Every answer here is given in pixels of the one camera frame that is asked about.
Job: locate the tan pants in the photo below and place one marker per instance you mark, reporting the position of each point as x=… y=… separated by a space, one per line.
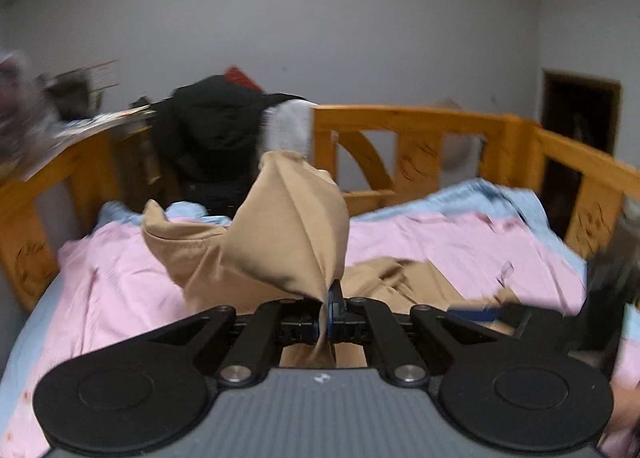
x=295 y=228

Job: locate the pink bed sheet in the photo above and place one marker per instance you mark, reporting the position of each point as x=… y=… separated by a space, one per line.
x=490 y=195

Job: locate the black jacket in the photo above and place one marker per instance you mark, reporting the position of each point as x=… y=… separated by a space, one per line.
x=215 y=138

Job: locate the white grey garment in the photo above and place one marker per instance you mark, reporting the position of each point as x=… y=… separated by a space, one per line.
x=290 y=128

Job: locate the wooden bed frame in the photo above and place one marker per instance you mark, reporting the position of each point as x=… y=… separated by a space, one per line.
x=430 y=133

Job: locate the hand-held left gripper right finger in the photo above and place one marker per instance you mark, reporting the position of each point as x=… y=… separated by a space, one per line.
x=332 y=299

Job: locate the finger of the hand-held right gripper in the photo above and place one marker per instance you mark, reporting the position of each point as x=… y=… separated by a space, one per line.
x=475 y=314

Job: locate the dark wooden door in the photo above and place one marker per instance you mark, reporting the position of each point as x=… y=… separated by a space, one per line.
x=580 y=138

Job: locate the stack of magazines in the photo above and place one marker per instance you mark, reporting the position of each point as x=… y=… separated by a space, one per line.
x=100 y=121

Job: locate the grey blurred bundle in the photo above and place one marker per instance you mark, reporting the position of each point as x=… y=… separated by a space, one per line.
x=22 y=113

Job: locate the pink blanket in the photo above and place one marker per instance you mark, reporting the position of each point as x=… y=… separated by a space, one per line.
x=115 y=278

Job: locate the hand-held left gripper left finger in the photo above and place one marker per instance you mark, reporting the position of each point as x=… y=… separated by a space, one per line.
x=314 y=333

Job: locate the dark brown object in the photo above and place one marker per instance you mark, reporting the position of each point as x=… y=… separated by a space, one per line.
x=72 y=93

